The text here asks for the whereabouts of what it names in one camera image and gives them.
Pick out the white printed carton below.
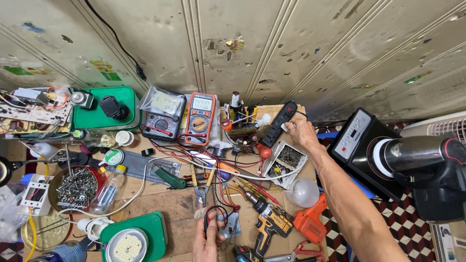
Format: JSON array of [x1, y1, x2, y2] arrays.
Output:
[[430, 221, 466, 262]]

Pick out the person's left hand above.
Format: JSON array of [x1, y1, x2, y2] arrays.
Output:
[[192, 211, 226, 262]]

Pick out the metal cup of tools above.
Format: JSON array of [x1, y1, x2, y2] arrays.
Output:
[[221, 91, 273, 155]]

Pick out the clear plastic bottle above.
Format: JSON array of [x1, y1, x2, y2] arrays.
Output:
[[89, 164, 127, 215]]

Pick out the orange power tool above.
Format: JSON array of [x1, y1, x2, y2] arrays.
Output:
[[293, 192, 329, 245]]

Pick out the orange digital multimeter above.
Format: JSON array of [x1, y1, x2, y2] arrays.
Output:
[[184, 92, 217, 147]]

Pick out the white round LED lamp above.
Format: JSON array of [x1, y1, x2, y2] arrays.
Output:
[[105, 228, 149, 262]]

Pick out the white bulb dome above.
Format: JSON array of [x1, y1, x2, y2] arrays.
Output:
[[285, 177, 320, 209]]

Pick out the green label solder reel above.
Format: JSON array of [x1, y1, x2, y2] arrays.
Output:
[[99, 149, 125, 167]]

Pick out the heap of circuit boards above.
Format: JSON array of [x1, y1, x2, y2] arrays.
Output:
[[0, 87, 74, 140]]

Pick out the black analog multimeter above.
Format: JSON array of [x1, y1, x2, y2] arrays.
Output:
[[141, 106, 187, 142]]

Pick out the green handled tool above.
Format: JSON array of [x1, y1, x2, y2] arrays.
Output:
[[152, 165, 188, 190]]

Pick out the helping hand magnifier stand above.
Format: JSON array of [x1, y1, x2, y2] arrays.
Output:
[[0, 143, 90, 188]]

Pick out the red and black probe leads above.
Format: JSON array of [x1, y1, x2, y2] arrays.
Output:
[[202, 205, 241, 237]]

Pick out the red handled pliers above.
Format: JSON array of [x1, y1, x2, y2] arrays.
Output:
[[263, 240, 325, 262]]

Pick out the white lid jar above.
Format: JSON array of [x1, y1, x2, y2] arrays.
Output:
[[115, 130, 140, 148]]

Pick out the grey metal plate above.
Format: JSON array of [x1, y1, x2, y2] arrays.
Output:
[[117, 149, 182, 183]]

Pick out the green plastic box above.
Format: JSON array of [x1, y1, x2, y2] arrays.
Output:
[[99, 211, 169, 262]]

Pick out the blue metal cylinder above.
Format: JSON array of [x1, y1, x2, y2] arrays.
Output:
[[28, 239, 89, 262]]

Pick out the black power strip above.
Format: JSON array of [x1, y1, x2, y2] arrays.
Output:
[[261, 100, 299, 148]]

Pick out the white lamp socket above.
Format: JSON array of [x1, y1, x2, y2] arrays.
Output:
[[76, 217, 115, 241]]

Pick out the black induction cooker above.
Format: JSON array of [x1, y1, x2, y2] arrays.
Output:
[[327, 107, 405, 203]]

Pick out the white socket box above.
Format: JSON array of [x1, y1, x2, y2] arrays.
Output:
[[17, 173, 55, 217]]

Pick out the silver round motor part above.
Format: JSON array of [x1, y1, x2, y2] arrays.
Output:
[[69, 90, 95, 110]]

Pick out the person's right hand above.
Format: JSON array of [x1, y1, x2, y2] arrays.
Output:
[[283, 119, 318, 155]]

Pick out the red rubber bulb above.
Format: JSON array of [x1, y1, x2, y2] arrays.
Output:
[[256, 143, 274, 160]]

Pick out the black wall cable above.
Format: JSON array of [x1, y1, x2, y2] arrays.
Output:
[[83, 0, 148, 82]]

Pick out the brown cardboard sheet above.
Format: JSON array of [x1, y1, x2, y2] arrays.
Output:
[[22, 104, 330, 262]]

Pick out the green plastic tray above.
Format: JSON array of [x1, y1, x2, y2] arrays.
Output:
[[72, 86, 143, 132]]

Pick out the white fan grille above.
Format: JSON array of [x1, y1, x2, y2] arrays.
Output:
[[400, 110, 466, 145]]

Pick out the yellow cable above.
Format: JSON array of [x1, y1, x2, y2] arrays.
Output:
[[24, 155, 50, 262]]

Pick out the clear glass jar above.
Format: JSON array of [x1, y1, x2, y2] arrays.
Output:
[[72, 128, 118, 148]]

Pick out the small metal circuit board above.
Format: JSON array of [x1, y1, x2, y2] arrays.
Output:
[[217, 212, 242, 239]]

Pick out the white cable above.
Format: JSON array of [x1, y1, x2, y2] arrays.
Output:
[[58, 156, 308, 220]]

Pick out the yellow black cordless drill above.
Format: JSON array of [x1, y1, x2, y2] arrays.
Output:
[[232, 189, 295, 262]]

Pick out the gold tin lid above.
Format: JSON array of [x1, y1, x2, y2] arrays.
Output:
[[21, 214, 73, 252]]

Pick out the red bowl of screws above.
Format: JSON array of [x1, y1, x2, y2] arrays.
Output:
[[48, 165, 108, 214]]

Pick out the black power adapter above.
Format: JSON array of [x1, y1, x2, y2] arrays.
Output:
[[99, 95, 130, 121]]

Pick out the clear plastic zip bag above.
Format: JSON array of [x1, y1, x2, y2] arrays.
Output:
[[140, 87, 187, 118]]

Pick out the white open lamp housing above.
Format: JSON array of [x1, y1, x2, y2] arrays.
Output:
[[262, 140, 309, 190]]

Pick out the yellow handled wire stripper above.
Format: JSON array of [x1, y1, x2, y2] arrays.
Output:
[[190, 163, 217, 208]]

